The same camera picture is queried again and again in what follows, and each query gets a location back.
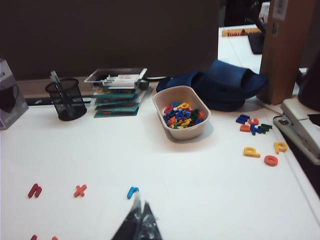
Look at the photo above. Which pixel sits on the orange letter x magnet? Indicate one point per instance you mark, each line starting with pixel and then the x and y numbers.
pixel 80 190

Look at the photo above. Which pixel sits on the green letter m magnet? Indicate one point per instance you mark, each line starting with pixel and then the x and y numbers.
pixel 265 128

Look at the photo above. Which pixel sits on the red letter b magnet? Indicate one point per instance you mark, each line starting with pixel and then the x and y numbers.
pixel 33 237

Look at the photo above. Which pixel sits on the brown desk partition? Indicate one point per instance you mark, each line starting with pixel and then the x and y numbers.
pixel 112 37

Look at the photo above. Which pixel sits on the blue letter e magnet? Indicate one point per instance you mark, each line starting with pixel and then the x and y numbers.
pixel 242 119

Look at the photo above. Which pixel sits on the yellow letter p magnet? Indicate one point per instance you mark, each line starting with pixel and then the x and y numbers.
pixel 251 151
pixel 279 147

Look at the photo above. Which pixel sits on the white grey face mask box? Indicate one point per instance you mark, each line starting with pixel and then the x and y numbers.
pixel 11 100

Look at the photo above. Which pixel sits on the light blue letter r magnet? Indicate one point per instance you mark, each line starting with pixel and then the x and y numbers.
pixel 130 193

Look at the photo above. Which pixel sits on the black mesh pen holder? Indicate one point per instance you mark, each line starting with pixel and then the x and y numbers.
pixel 68 105

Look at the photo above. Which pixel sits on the wooden post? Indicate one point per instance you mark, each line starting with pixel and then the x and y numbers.
pixel 285 62

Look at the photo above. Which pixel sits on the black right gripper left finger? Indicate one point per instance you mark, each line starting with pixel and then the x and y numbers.
pixel 128 222

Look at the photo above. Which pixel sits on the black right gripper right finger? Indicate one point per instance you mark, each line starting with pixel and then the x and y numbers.
pixel 150 225

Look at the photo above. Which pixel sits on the clear ballpoint pen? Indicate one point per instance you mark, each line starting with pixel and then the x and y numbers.
pixel 54 78

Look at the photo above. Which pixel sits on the white marker pen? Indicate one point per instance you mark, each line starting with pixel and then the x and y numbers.
pixel 120 81

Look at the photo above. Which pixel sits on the red letter n magnet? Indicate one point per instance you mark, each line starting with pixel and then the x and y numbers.
pixel 35 191

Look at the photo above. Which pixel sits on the red letter d magnet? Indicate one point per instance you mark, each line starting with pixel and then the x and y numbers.
pixel 245 128

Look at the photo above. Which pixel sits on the beige oval paper bowl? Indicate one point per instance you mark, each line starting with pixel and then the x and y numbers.
pixel 185 131

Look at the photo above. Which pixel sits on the pile of coloured letter magnets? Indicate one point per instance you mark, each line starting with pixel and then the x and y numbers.
pixel 182 116

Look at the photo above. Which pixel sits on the yellow red block row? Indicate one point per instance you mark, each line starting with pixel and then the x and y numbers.
pixel 237 32

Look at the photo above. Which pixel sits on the orange letter c magnet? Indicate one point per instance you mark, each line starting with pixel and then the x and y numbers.
pixel 253 121

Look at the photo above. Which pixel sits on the blue letter k magnet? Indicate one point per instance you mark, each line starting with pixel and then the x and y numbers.
pixel 255 130

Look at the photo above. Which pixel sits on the orange letter o magnet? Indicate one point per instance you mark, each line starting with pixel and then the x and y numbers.
pixel 267 160

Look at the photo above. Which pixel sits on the black flat object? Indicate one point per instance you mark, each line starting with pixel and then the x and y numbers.
pixel 256 43

